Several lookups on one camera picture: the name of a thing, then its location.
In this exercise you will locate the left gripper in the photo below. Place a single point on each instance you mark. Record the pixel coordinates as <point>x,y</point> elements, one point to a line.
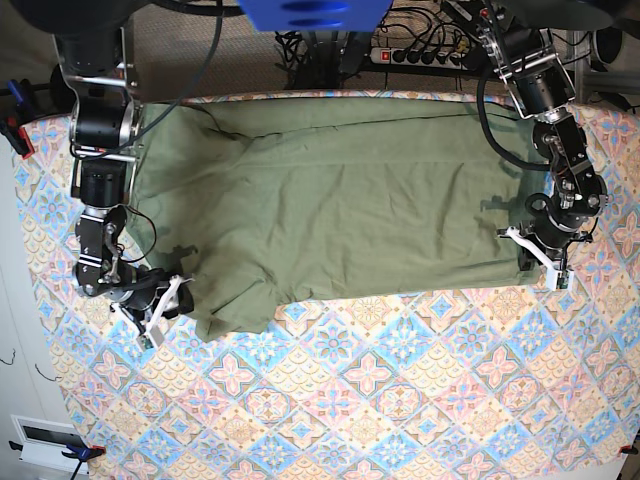
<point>553,239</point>

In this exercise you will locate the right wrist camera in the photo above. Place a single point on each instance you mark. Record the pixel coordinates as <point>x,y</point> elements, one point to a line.
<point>151,339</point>

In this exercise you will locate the white power strip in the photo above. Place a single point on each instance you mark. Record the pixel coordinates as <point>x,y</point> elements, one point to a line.
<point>416,58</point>

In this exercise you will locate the blue clamp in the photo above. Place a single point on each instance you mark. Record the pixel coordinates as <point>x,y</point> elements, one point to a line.
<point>75,452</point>
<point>12,125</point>

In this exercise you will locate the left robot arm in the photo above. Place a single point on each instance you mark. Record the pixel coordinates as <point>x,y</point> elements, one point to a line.
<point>526,62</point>

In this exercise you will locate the orange clamp lower right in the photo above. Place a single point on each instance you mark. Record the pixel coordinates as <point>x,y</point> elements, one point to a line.
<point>629,450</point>

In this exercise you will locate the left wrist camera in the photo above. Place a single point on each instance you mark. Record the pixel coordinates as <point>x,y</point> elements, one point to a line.
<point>559,279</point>

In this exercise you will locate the patterned tablecloth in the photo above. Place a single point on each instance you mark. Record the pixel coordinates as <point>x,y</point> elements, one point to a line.
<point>500,383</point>

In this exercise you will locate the blue clamp upper left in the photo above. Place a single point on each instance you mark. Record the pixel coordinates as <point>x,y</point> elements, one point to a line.
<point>12,125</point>

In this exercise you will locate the green t-shirt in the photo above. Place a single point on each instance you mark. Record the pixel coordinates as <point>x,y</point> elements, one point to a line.
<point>270,202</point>

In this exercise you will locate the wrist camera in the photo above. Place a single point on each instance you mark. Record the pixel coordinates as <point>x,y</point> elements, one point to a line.
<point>151,339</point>
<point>559,279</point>

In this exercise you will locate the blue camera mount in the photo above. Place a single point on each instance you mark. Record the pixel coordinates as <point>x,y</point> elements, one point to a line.
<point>315,15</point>

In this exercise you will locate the blue clamp lower left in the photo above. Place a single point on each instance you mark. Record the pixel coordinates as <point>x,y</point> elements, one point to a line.
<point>75,452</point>

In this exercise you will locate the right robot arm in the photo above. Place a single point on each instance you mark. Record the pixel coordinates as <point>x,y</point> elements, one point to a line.
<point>94,45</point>

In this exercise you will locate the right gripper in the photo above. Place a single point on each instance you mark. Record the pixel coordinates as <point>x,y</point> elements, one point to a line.
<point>139,292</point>

